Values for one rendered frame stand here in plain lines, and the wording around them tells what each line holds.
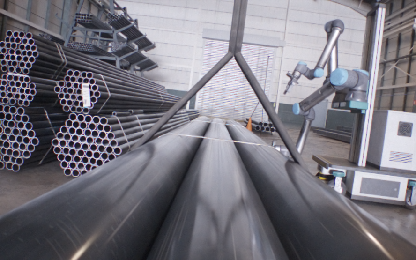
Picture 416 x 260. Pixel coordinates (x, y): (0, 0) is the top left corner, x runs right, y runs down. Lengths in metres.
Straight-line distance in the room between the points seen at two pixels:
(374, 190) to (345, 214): 2.79
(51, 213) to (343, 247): 0.27
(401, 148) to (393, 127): 0.19
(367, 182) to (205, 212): 2.87
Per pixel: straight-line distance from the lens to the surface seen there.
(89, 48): 12.71
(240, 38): 0.88
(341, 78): 3.03
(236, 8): 0.89
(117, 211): 0.39
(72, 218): 0.33
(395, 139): 3.32
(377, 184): 3.24
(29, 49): 2.86
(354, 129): 3.58
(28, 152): 2.96
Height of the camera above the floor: 0.67
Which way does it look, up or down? 2 degrees down
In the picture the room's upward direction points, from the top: 7 degrees clockwise
